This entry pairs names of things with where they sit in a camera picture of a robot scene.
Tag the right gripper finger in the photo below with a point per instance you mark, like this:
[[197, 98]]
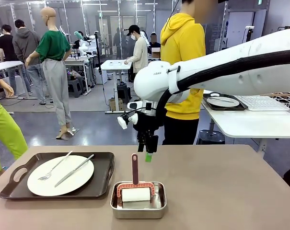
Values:
[[142, 142], [152, 145]]

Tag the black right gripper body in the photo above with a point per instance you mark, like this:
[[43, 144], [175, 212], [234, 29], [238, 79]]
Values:
[[146, 122]]

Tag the brown plastic serving tray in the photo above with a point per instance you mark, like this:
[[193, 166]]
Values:
[[104, 167]]

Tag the silver metal table knife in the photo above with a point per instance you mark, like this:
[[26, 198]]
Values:
[[73, 171]]

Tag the large white round plate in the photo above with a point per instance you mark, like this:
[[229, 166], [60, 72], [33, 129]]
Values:
[[71, 178]]

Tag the silver metal fork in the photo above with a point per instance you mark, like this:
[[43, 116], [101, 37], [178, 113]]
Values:
[[55, 165]]

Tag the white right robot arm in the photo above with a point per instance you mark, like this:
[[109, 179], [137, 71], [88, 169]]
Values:
[[231, 48]]

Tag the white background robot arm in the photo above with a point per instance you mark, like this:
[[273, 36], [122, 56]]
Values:
[[83, 45], [146, 38]]

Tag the cardboard box on floor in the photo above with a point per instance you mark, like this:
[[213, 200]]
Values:
[[115, 104]]

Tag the small black stool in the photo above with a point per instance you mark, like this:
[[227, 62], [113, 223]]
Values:
[[123, 92]]

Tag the black round stool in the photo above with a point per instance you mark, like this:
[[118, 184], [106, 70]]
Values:
[[210, 137]]

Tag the white background work table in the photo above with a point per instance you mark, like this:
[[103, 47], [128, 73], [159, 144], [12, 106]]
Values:
[[113, 64], [8, 64]]

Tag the person in beige sweater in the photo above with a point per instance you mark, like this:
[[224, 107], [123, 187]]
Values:
[[140, 55]]

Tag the open cardboard box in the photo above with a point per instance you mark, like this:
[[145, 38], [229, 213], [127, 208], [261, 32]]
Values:
[[156, 53]]

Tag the stainless steel rectangular tray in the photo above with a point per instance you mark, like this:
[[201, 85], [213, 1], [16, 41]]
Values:
[[138, 213]]

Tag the white plate with single knife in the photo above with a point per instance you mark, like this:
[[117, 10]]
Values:
[[221, 104]]

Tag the grey plastic stool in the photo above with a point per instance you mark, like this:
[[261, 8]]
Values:
[[76, 86]]

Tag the silver knife on dark tray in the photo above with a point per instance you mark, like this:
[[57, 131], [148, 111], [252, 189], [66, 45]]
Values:
[[222, 100]]

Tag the seated person behind cardboard box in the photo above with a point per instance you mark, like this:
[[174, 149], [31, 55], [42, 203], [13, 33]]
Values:
[[154, 40]]

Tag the person in yellow hoodie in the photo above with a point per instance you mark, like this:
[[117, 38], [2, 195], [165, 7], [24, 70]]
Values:
[[183, 43]]

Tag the dark tray with plate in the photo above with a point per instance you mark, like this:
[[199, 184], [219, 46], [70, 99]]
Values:
[[243, 106]]

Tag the white side table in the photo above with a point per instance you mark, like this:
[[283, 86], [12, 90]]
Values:
[[250, 122]]

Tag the mannequin green shirt grey trousers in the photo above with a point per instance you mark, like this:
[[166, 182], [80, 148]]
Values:
[[53, 45]]

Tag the black stand with white device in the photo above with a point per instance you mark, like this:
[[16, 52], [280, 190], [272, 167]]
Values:
[[249, 32]]

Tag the person in lime green clothes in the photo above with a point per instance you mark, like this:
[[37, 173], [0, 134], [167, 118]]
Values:
[[3, 129]]

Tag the person in grey hoodie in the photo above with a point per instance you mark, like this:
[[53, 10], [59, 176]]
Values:
[[25, 43]]

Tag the person in black t-shirt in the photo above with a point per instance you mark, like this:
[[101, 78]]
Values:
[[5, 45]]

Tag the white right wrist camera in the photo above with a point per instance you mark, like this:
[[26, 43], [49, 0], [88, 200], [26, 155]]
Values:
[[125, 121]]

